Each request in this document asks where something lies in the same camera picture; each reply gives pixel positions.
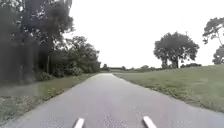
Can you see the distant row of bushes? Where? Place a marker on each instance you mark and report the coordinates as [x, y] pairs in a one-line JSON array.
[[145, 68]]

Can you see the grey asphalt path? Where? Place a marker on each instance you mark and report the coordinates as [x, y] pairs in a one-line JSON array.
[[106, 100]]

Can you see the large broad tree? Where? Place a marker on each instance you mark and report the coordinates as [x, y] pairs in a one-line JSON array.
[[175, 48]]

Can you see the robot's own part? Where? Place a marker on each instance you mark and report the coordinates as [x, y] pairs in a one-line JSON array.
[[79, 124], [149, 122]]

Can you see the sloping grass field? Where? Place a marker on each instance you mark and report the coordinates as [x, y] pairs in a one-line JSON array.
[[186, 83]]

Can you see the wood of dark trees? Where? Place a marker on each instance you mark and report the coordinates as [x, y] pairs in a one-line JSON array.
[[33, 40]]

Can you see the grass verge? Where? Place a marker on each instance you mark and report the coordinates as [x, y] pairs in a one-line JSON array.
[[30, 96]]

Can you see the tall thin-crowned tree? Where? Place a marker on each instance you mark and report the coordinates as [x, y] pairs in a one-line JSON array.
[[213, 28]]

